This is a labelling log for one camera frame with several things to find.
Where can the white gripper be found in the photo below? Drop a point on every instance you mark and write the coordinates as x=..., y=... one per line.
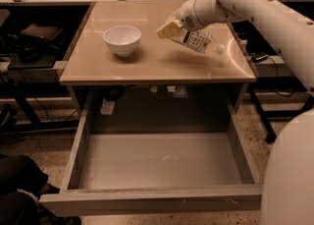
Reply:
x=185, y=19

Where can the clear plastic water bottle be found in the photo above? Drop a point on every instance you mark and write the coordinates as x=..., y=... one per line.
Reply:
x=201, y=41

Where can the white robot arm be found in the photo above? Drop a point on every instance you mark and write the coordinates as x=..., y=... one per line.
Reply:
x=288, y=188

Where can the beige top counter cabinet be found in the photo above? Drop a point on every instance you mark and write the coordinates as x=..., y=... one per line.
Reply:
x=211, y=80

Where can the open grey metal drawer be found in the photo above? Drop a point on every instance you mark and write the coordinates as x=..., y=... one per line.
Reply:
x=157, y=154

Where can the white ceramic bowl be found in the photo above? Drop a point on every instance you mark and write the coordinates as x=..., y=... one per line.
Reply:
x=122, y=40

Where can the black power adapter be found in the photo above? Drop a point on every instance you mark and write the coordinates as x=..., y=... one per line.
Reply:
x=256, y=58

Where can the dark bag lower left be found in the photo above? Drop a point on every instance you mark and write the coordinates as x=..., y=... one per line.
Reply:
x=22, y=183

